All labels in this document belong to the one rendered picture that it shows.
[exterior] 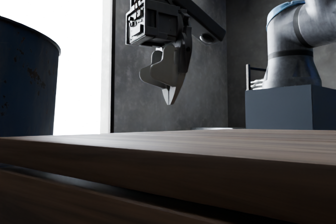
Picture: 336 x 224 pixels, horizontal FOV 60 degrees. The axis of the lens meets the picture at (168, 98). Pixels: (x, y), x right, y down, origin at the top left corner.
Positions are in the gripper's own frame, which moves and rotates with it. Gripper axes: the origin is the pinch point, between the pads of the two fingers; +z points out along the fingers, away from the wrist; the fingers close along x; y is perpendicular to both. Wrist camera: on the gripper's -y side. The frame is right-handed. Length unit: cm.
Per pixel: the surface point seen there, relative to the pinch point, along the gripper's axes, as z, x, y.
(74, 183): 7.4, 23.9, 21.4
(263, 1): -319, -475, -580
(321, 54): -153, -348, -623
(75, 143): 5.2, 24.5, 21.5
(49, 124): 4.4, -5.7, 18.1
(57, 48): -7.4, -7.1, 17.0
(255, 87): -31, -164, -200
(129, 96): -44, -461, -192
